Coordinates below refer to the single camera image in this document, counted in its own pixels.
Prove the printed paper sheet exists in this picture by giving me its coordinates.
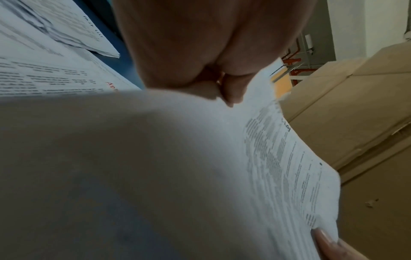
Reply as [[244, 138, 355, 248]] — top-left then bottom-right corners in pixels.
[[0, 75, 341, 260]]

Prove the brown cardboard box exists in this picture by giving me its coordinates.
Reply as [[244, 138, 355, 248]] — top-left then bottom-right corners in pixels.
[[279, 43, 411, 260]]

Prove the person's right hand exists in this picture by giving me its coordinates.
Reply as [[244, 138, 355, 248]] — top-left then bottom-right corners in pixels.
[[312, 227, 371, 260]]

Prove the pile of printed papers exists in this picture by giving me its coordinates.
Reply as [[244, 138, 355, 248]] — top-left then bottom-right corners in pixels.
[[0, 15, 143, 99]]

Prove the person's left hand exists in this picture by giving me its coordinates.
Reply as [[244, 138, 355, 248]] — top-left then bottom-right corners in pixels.
[[112, 0, 319, 108]]

